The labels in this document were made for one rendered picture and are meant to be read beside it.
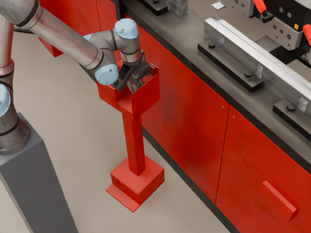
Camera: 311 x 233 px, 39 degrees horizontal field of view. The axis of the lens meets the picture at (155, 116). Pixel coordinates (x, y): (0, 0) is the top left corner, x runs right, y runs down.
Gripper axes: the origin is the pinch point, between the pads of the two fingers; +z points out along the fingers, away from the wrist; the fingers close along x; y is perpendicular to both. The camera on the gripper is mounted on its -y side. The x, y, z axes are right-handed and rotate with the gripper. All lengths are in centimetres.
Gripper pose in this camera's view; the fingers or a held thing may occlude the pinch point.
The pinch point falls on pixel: (134, 94)
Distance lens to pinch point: 174.5
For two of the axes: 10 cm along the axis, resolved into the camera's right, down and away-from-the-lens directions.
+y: 6.5, -6.4, 4.1
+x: -7.5, -4.9, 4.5
